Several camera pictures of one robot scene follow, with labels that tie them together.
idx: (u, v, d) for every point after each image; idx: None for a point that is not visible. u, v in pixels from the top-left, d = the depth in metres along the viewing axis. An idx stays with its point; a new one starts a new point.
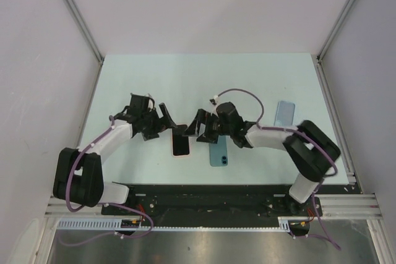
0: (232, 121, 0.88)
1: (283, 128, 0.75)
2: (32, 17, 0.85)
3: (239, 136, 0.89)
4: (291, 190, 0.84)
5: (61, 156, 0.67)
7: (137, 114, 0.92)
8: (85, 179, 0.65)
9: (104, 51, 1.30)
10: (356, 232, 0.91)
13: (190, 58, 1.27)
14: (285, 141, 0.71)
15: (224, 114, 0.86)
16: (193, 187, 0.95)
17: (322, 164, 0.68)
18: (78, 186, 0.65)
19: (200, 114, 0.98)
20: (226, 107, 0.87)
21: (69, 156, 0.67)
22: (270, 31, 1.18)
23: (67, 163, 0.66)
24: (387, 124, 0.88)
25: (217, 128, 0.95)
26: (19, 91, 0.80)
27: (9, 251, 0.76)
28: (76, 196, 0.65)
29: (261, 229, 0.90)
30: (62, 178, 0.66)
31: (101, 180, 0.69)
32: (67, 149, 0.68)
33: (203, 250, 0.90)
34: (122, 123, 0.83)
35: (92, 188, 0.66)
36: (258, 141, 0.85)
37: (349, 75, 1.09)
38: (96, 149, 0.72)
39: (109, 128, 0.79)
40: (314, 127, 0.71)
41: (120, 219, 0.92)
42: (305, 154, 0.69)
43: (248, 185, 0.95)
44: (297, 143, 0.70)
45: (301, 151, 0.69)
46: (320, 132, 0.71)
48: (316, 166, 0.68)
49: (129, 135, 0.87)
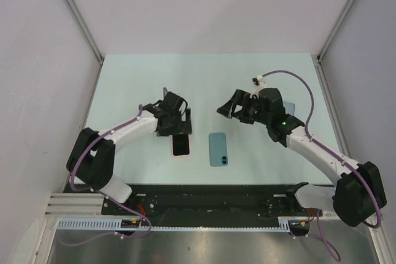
0: (273, 109, 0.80)
1: (341, 160, 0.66)
2: (32, 18, 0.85)
3: (276, 127, 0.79)
4: (299, 193, 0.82)
5: (81, 134, 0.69)
7: (167, 110, 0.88)
8: (96, 163, 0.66)
9: (104, 51, 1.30)
10: (356, 232, 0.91)
13: (190, 58, 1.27)
14: (342, 179, 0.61)
15: (267, 99, 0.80)
16: (193, 187, 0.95)
17: (367, 211, 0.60)
18: (88, 167, 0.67)
19: (236, 95, 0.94)
20: (270, 94, 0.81)
21: (88, 136, 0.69)
22: (270, 31, 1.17)
23: (85, 142, 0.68)
24: (387, 124, 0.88)
25: (253, 113, 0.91)
26: (20, 91, 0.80)
27: (10, 251, 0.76)
28: (85, 174, 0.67)
29: (261, 229, 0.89)
30: (75, 156, 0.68)
31: (109, 167, 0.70)
32: (88, 128, 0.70)
33: (203, 250, 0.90)
34: (148, 115, 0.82)
35: (100, 172, 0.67)
36: (297, 149, 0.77)
37: (350, 75, 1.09)
38: (114, 137, 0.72)
39: (133, 119, 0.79)
40: (377, 174, 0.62)
41: (120, 219, 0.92)
42: (359, 199, 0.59)
43: (248, 185, 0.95)
44: (356, 185, 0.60)
45: (355, 195, 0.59)
46: (380, 180, 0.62)
48: (361, 212, 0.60)
49: (152, 129, 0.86)
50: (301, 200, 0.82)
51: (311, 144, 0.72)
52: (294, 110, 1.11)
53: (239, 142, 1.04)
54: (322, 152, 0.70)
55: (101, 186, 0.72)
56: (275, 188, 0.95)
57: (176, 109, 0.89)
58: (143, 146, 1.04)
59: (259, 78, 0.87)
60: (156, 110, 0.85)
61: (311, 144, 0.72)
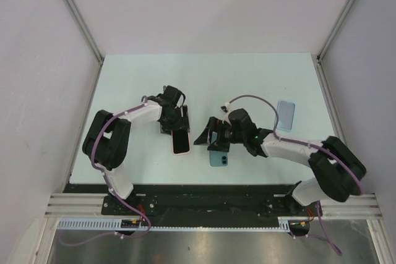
0: (245, 129, 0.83)
1: (307, 143, 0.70)
2: (32, 18, 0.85)
3: (253, 142, 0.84)
4: (295, 191, 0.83)
5: (98, 115, 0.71)
7: (169, 101, 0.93)
8: (113, 141, 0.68)
9: (104, 51, 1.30)
10: (357, 232, 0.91)
13: (190, 58, 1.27)
14: (310, 160, 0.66)
15: (237, 121, 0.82)
16: (193, 187, 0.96)
17: (349, 184, 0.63)
18: (106, 146, 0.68)
19: (211, 122, 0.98)
20: (237, 114, 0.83)
21: (104, 117, 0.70)
22: (270, 31, 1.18)
23: (101, 123, 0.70)
24: (387, 124, 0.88)
25: (229, 135, 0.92)
26: (20, 91, 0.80)
27: (10, 251, 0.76)
28: (102, 153, 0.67)
29: (261, 229, 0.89)
30: (93, 135, 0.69)
31: (125, 146, 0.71)
32: (103, 110, 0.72)
33: (203, 250, 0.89)
34: (154, 104, 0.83)
35: (117, 151, 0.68)
36: (275, 153, 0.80)
37: (350, 75, 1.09)
38: (127, 117, 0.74)
39: (141, 105, 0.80)
40: (341, 145, 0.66)
41: (120, 219, 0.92)
42: (333, 174, 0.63)
43: (248, 185, 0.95)
44: (324, 161, 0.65)
45: (328, 170, 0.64)
46: (348, 151, 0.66)
48: (342, 187, 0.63)
49: (156, 117, 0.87)
50: (300, 199, 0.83)
51: (281, 142, 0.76)
52: (294, 110, 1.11)
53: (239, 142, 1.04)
54: (290, 145, 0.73)
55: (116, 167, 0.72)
56: (275, 188, 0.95)
57: (175, 99, 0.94)
58: (143, 146, 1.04)
59: (226, 104, 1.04)
60: (161, 100, 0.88)
61: (281, 141, 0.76)
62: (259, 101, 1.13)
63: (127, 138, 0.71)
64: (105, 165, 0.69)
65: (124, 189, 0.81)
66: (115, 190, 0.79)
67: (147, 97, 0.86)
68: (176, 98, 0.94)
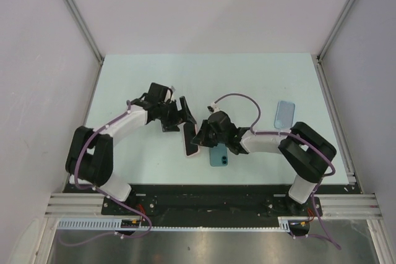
0: (225, 130, 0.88)
1: (277, 132, 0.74)
2: (31, 18, 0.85)
3: (234, 141, 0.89)
4: (291, 191, 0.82)
5: (77, 133, 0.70)
7: (154, 101, 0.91)
8: (95, 159, 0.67)
9: (104, 51, 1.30)
10: (357, 232, 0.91)
13: (190, 58, 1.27)
14: (282, 146, 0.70)
15: (216, 123, 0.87)
16: (193, 187, 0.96)
17: (319, 164, 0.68)
18: (88, 164, 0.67)
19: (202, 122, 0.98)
20: (214, 118, 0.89)
21: (83, 134, 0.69)
22: (270, 32, 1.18)
23: (81, 141, 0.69)
24: (387, 124, 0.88)
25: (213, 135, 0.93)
26: (20, 91, 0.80)
27: (9, 250, 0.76)
28: (86, 172, 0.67)
29: (261, 229, 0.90)
30: (75, 155, 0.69)
31: (110, 162, 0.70)
32: (83, 127, 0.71)
33: (203, 250, 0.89)
34: (138, 109, 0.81)
35: (103, 168, 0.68)
36: (253, 149, 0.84)
37: (350, 75, 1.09)
38: (109, 132, 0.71)
39: (125, 113, 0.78)
40: (307, 129, 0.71)
41: (120, 219, 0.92)
42: (304, 156, 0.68)
43: (248, 185, 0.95)
44: (294, 145, 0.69)
45: (298, 153, 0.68)
46: (315, 133, 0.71)
48: (313, 167, 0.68)
49: (143, 122, 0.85)
50: (296, 196, 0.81)
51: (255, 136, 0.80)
52: (294, 110, 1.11)
53: None
54: (263, 137, 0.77)
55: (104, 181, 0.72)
56: (275, 187, 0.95)
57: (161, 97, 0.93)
58: (143, 146, 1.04)
59: (213, 105, 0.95)
60: (145, 102, 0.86)
61: (257, 135, 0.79)
62: (244, 98, 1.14)
63: (111, 153, 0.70)
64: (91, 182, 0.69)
65: (122, 192, 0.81)
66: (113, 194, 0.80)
67: (130, 101, 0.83)
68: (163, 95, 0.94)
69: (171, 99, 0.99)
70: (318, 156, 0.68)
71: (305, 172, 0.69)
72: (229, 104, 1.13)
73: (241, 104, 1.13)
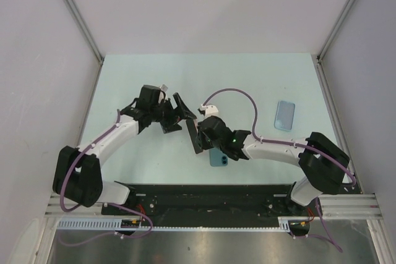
0: (220, 136, 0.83)
1: (291, 143, 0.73)
2: (31, 19, 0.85)
3: (231, 148, 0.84)
4: (292, 194, 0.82)
5: (61, 153, 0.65)
7: (145, 107, 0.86)
8: (83, 180, 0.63)
9: (104, 51, 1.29)
10: (357, 232, 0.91)
13: (190, 58, 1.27)
14: (302, 160, 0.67)
15: (210, 130, 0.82)
16: (193, 187, 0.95)
17: (337, 175, 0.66)
18: (75, 187, 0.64)
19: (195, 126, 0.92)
20: (205, 125, 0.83)
21: (67, 154, 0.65)
22: (270, 32, 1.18)
23: (65, 162, 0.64)
24: (387, 125, 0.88)
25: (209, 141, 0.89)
26: (20, 91, 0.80)
27: (10, 251, 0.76)
28: (73, 193, 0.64)
29: (261, 229, 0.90)
30: (60, 177, 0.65)
31: (99, 182, 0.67)
32: (67, 147, 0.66)
33: (203, 250, 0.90)
34: (127, 120, 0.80)
35: (90, 190, 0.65)
36: (258, 156, 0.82)
37: (350, 75, 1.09)
38: (97, 150, 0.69)
39: (113, 127, 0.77)
40: (324, 139, 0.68)
41: (120, 219, 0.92)
42: (322, 166, 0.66)
43: (249, 185, 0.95)
44: (312, 157, 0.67)
45: (316, 164, 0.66)
46: (331, 143, 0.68)
48: (331, 178, 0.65)
49: (134, 132, 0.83)
50: (297, 199, 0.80)
51: (262, 144, 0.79)
52: (294, 110, 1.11)
53: None
54: (274, 145, 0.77)
55: (94, 201, 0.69)
56: (275, 187, 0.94)
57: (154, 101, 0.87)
58: (143, 146, 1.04)
59: (205, 109, 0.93)
60: (136, 113, 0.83)
61: (265, 143, 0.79)
62: (243, 97, 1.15)
63: (99, 172, 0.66)
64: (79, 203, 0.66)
65: (122, 194, 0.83)
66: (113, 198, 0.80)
67: (120, 111, 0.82)
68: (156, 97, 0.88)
69: (164, 98, 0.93)
70: (338, 169, 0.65)
71: (323, 183, 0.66)
72: (229, 101, 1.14)
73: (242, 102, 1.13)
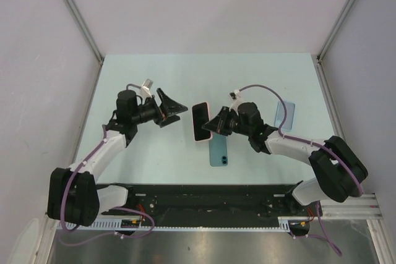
0: (254, 124, 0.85)
1: (309, 141, 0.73)
2: (31, 19, 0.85)
3: (257, 138, 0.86)
4: (294, 191, 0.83)
5: (52, 177, 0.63)
7: (124, 116, 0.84)
8: (80, 201, 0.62)
9: (104, 51, 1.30)
10: (357, 232, 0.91)
13: (190, 58, 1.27)
14: (312, 156, 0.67)
15: (245, 115, 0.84)
16: (193, 187, 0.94)
17: (346, 183, 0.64)
18: (73, 208, 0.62)
19: (221, 109, 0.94)
20: (247, 108, 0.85)
21: (60, 176, 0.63)
22: (270, 32, 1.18)
23: (60, 185, 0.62)
24: (388, 125, 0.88)
25: (234, 125, 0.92)
26: (20, 92, 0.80)
27: (10, 251, 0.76)
28: (72, 216, 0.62)
29: (261, 229, 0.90)
30: (55, 201, 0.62)
31: (95, 198, 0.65)
32: (59, 168, 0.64)
33: (203, 250, 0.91)
34: (114, 134, 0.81)
35: (88, 208, 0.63)
36: (278, 151, 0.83)
37: (350, 75, 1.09)
38: (88, 168, 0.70)
39: (101, 142, 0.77)
40: (343, 144, 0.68)
41: (120, 219, 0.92)
42: (332, 171, 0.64)
43: (249, 185, 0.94)
44: (325, 158, 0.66)
45: (327, 167, 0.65)
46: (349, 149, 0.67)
48: (339, 182, 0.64)
49: (123, 145, 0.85)
50: (299, 197, 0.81)
51: (284, 140, 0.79)
52: (294, 110, 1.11)
53: (240, 142, 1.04)
54: (291, 142, 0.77)
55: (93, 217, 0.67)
56: (275, 187, 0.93)
57: (132, 108, 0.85)
58: (143, 146, 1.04)
59: (237, 93, 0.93)
60: (118, 128, 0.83)
61: (286, 139, 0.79)
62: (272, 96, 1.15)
63: (94, 190, 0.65)
64: (78, 224, 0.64)
65: (121, 196, 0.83)
66: (112, 200, 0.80)
67: (105, 127, 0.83)
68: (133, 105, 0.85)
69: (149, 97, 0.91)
70: (348, 174, 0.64)
71: (331, 188, 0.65)
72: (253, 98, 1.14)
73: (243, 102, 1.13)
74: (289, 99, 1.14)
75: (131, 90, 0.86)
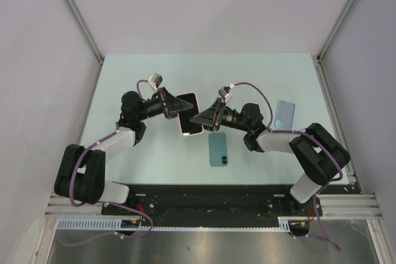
0: (256, 127, 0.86)
1: (291, 132, 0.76)
2: (32, 19, 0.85)
3: (253, 138, 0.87)
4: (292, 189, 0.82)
5: (67, 151, 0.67)
7: (131, 117, 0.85)
8: (88, 176, 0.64)
9: (104, 51, 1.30)
10: (357, 232, 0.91)
13: (190, 58, 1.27)
14: (292, 142, 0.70)
15: (250, 120, 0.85)
16: (193, 187, 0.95)
17: (328, 167, 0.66)
18: (81, 182, 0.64)
19: (216, 102, 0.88)
20: (253, 112, 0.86)
21: (74, 151, 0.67)
22: (270, 32, 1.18)
23: (72, 159, 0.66)
24: (388, 124, 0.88)
25: (232, 119, 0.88)
26: (20, 92, 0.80)
27: (10, 250, 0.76)
28: (78, 191, 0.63)
29: (261, 229, 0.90)
30: (65, 174, 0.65)
31: (102, 178, 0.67)
32: (73, 144, 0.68)
33: (203, 250, 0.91)
34: (126, 130, 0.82)
35: (95, 185, 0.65)
36: (270, 147, 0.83)
37: (349, 75, 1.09)
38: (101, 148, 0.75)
39: (113, 132, 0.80)
40: (322, 130, 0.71)
41: (120, 219, 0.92)
42: (312, 155, 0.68)
43: (248, 185, 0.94)
44: (305, 144, 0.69)
45: (307, 152, 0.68)
46: (329, 135, 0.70)
48: (319, 164, 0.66)
49: (132, 143, 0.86)
50: (296, 195, 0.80)
51: (270, 135, 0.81)
52: (294, 110, 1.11)
53: (239, 142, 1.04)
54: (276, 135, 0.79)
55: (97, 200, 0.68)
56: (276, 187, 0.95)
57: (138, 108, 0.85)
58: (143, 146, 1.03)
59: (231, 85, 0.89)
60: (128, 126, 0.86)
61: (272, 133, 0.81)
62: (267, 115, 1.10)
63: (103, 170, 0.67)
64: (83, 201, 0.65)
65: (119, 195, 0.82)
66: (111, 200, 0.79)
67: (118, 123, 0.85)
68: (138, 106, 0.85)
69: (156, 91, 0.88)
70: (328, 158, 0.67)
71: (314, 174, 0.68)
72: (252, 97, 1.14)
73: (241, 102, 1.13)
74: (289, 99, 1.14)
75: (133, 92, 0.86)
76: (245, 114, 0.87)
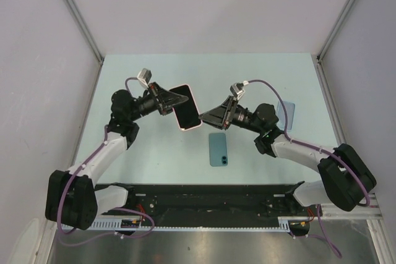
0: (269, 129, 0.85)
1: (318, 148, 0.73)
2: (31, 19, 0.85)
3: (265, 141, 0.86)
4: (295, 191, 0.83)
5: (52, 178, 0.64)
7: (122, 118, 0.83)
8: (77, 204, 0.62)
9: (103, 51, 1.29)
10: (356, 232, 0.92)
13: (190, 58, 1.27)
14: (322, 164, 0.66)
15: (264, 122, 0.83)
16: (193, 187, 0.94)
17: (355, 193, 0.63)
18: (71, 210, 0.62)
19: (229, 100, 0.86)
20: (268, 113, 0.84)
21: (59, 178, 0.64)
22: (270, 31, 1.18)
23: (57, 187, 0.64)
24: (388, 124, 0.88)
25: (244, 119, 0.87)
26: (20, 92, 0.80)
27: (10, 250, 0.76)
28: (68, 219, 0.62)
29: (261, 229, 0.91)
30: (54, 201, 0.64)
31: (93, 201, 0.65)
32: (58, 170, 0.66)
33: (203, 250, 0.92)
34: (115, 137, 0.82)
35: (85, 212, 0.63)
36: (284, 154, 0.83)
37: (350, 75, 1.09)
38: (88, 170, 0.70)
39: (101, 144, 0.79)
40: (351, 153, 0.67)
41: (120, 219, 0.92)
42: (341, 180, 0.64)
43: (248, 185, 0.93)
44: (334, 167, 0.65)
45: (336, 176, 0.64)
46: (359, 159, 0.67)
48: (348, 190, 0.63)
49: (124, 148, 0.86)
50: (299, 197, 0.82)
51: (291, 144, 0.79)
52: (294, 110, 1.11)
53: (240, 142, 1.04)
54: (300, 147, 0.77)
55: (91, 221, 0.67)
56: (275, 187, 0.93)
57: (129, 108, 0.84)
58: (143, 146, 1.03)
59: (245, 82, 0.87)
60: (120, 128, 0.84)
61: (292, 143, 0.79)
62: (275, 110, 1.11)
63: (93, 193, 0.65)
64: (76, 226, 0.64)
65: (120, 197, 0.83)
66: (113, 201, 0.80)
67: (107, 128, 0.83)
68: (130, 105, 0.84)
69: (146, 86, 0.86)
70: (357, 184, 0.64)
71: (338, 198, 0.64)
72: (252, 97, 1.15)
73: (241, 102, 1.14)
74: (289, 99, 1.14)
75: (122, 93, 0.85)
76: (258, 115, 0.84)
